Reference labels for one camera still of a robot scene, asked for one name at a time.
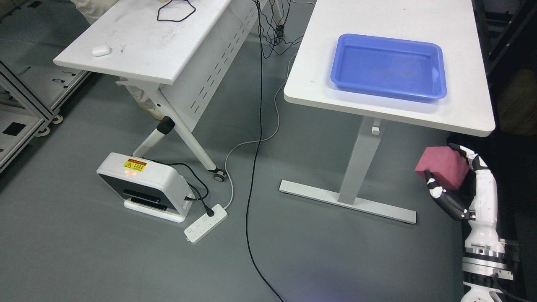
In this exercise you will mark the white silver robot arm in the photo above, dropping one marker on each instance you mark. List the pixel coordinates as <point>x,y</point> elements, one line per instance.
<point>489,276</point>

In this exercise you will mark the aluminium frame cart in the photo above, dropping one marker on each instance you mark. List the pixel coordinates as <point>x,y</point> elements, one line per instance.
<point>25,116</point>

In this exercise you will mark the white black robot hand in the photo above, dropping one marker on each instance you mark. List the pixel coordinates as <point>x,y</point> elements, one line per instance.
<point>483,210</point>

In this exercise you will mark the blue plastic tray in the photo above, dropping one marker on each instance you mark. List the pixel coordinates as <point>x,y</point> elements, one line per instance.
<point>389,67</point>

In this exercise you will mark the white box device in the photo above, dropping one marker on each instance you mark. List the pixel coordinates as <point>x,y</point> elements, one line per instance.
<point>148,187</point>

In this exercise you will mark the white folding table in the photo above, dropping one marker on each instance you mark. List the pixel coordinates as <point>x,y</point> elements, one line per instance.
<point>177,54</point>

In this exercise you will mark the pink foam block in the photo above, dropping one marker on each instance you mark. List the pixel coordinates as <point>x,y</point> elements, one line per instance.
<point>447,166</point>

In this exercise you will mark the white standing desk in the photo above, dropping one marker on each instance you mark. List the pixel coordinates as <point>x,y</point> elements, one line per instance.
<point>466,109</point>

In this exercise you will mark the white power strip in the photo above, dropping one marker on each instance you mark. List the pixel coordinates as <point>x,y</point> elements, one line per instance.
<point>205,224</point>

